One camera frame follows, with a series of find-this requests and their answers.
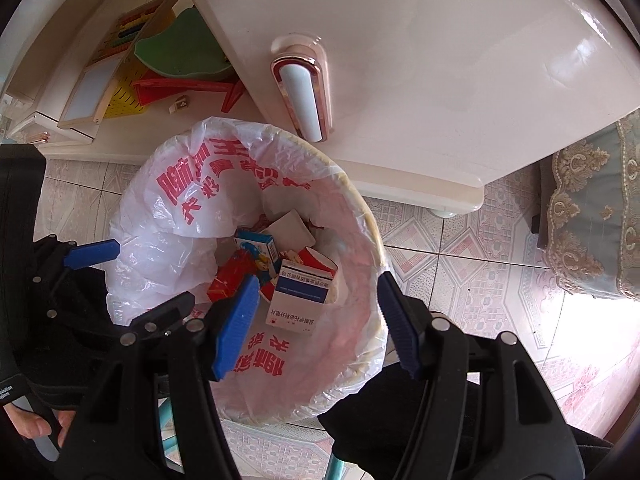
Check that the person's left hand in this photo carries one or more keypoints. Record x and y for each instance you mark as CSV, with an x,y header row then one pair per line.
x,y
30,425

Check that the green plastic tray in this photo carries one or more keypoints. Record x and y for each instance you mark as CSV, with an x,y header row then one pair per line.
x,y
185,45

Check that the white red-printed plastic bag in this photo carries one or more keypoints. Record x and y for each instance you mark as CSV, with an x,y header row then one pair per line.
x,y
160,240

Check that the round beige trash bin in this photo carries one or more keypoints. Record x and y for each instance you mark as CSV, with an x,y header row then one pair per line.
x,y
350,185

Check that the red and white box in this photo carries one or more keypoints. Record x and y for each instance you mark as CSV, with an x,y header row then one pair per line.
x,y
316,259

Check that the yellow plastic basket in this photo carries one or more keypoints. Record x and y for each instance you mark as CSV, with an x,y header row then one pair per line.
x,y
127,95

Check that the white blue-striped medicine box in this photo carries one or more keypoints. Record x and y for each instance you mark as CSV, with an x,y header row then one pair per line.
x,y
300,305

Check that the white desk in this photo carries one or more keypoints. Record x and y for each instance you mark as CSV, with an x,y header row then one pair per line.
x,y
425,85

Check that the person's left leg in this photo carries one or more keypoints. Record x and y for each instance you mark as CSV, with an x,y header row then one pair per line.
x,y
90,370

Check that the grey cardboard box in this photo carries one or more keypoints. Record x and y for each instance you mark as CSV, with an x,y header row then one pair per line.
x,y
290,227

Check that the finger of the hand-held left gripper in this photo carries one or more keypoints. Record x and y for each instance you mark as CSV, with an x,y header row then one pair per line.
x,y
92,254
160,316

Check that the wooden abacus whiteboard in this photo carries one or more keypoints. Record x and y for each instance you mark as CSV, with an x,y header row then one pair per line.
x,y
95,85

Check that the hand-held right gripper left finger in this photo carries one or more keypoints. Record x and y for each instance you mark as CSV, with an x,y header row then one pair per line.
x,y
235,330

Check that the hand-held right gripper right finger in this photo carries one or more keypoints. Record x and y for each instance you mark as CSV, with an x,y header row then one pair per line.
x,y
397,325

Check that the red carton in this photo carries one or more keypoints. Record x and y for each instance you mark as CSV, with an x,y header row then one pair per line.
x,y
231,280

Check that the blue cartoon carton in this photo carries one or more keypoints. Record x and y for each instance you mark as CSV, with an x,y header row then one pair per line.
x,y
257,250

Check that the embroidered teal chair cover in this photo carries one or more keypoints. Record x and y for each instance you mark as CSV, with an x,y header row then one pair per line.
x,y
590,210

